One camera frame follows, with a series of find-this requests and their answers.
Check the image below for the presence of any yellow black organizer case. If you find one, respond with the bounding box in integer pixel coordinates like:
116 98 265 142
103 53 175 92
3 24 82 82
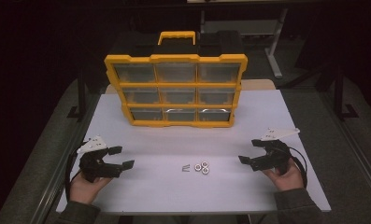
104 30 249 129

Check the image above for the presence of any person's left hand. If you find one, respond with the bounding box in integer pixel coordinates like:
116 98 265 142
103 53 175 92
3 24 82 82
69 172 113 205

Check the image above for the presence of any person's right hand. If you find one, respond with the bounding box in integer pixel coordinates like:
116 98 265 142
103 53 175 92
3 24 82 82
262 158 305 191

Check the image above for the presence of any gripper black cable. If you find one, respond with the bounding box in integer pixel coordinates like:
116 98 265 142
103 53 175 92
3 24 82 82
64 144 85 202
285 146 308 189

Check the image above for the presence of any clear plastic drawer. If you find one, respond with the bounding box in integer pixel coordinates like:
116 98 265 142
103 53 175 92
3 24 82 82
154 63 197 84

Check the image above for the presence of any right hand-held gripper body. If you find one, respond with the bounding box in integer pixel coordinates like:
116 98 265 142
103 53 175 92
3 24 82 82
250 128 301 175

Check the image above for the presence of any white desk frame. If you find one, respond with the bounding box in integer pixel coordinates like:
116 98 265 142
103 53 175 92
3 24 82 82
200 7 290 79

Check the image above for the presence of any black metal stand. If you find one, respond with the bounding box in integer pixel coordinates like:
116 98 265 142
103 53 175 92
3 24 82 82
66 70 90 121
332 65 361 121

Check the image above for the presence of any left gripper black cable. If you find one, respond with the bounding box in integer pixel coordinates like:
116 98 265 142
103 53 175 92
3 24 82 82
64 144 85 202

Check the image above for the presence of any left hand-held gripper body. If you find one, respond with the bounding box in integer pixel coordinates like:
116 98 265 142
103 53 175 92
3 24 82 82
77 135 123 183

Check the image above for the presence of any grid of clear drawers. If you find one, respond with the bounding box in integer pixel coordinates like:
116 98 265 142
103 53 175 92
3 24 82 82
112 63 242 122

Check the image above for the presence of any aluminium floor rail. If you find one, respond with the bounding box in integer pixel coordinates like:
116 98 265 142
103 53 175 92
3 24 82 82
33 91 102 224
317 91 371 208

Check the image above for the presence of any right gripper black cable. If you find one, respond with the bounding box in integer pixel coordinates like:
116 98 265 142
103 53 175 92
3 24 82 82
285 146 308 189

